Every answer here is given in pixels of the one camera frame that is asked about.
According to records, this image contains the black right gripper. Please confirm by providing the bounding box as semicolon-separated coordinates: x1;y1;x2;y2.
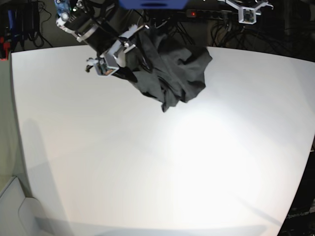
94;29;137;83

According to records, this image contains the black power strip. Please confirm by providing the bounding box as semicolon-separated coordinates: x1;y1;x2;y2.
178;9;238;22

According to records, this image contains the red clamp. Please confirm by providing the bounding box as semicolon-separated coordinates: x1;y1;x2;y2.
0;36;10;60

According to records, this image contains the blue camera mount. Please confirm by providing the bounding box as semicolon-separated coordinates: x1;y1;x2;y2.
119;0;188;9

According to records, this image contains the black equipment rack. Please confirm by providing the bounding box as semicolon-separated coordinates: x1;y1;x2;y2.
0;0;53;51

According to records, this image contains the dark grey t-shirt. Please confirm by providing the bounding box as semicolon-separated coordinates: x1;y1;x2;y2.
126;29;212;112

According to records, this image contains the black cable bundle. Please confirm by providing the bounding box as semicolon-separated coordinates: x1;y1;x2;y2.
209;19;315;57

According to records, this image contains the white camera bracket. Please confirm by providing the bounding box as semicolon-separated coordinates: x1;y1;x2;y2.
85;24;153;76
220;0;274;25

